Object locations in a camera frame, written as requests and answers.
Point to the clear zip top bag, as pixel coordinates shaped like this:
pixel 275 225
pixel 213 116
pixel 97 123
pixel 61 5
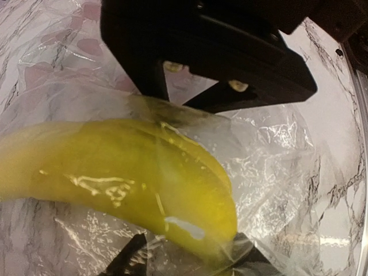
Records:
pixel 267 155

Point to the yellow fake banana bunch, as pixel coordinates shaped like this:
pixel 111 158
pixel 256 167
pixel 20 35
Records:
pixel 138 159

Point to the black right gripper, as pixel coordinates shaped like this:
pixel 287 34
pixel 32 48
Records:
pixel 239 44

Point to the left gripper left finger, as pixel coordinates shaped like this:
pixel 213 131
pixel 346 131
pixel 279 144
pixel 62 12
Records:
pixel 123 263

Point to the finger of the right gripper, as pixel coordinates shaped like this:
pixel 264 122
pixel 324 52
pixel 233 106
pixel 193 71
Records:
pixel 134 46

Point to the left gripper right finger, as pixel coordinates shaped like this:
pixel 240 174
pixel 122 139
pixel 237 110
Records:
pixel 246 259

